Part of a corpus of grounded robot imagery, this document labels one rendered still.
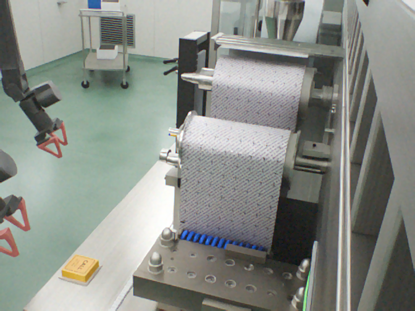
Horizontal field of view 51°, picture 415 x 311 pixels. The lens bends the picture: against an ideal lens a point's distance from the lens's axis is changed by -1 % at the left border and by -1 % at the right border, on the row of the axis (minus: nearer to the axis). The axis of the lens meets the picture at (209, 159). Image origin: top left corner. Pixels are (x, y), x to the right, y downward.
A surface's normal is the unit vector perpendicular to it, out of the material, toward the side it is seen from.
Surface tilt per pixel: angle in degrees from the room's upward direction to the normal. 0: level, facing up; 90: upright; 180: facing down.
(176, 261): 0
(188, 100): 90
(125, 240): 0
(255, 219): 90
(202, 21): 90
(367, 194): 90
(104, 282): 0
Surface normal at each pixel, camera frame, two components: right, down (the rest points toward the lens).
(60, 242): 0.06, -0.90
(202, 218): -0.28, 0.40
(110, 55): 0.00, 0.44
